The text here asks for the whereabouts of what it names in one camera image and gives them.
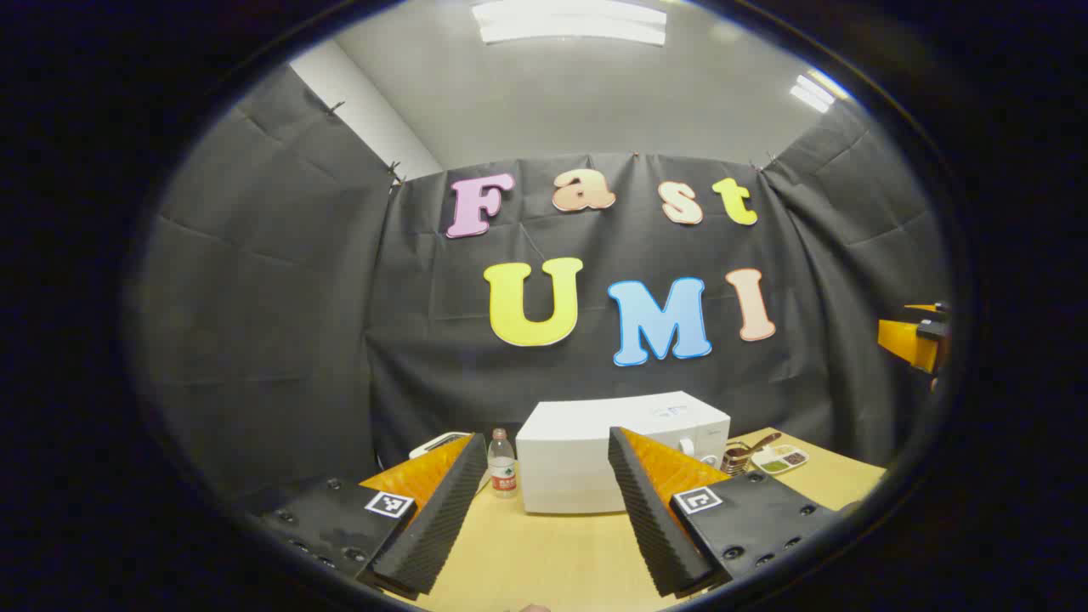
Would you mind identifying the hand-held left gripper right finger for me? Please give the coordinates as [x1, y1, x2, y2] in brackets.
[608, 427, 842, 598]

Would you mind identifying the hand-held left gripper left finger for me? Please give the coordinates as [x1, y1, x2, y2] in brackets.
[255, 432, 490, 600]

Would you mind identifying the white microwave oven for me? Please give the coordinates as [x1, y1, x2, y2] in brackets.
[516, 391, 732, 515]

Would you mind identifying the white toaster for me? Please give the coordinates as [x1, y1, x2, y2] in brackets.
[408, 431, 473, 461]

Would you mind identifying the clear red label water bottle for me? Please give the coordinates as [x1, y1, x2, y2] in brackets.
[488, 428, 519, 499]

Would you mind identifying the brown wooden spoon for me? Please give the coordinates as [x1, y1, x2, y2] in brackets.
[727, 432, 783, 464]

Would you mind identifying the white divided dish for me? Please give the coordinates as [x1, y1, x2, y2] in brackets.
[751, 444, 810, 475]

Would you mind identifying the small ceiling light panel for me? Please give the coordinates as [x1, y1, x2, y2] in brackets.
[789, 68, 851, 114]

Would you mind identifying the black backdrop cloth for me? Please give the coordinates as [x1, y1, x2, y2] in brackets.
[136, 64, 953, 511]

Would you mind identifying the long ceiling light panel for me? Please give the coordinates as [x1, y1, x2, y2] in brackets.
[472, 0, 668, 46]

